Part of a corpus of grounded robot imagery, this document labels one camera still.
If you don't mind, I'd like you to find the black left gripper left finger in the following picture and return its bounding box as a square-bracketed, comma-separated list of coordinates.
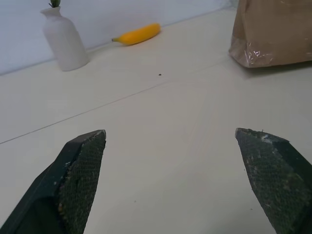
[0, 129, 107, 234]

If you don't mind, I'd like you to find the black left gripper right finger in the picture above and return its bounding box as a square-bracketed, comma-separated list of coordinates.
[234, 127, 312, 234]

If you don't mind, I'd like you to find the brown paper bag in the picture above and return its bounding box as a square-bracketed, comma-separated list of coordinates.
[228, 0, 312, 69]

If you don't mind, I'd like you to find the white ceramic vase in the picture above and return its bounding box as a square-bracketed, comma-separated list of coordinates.
[40, 6, 90, 72]

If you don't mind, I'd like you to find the yellow banana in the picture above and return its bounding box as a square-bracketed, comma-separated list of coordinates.
[111, 22, 162, 46]

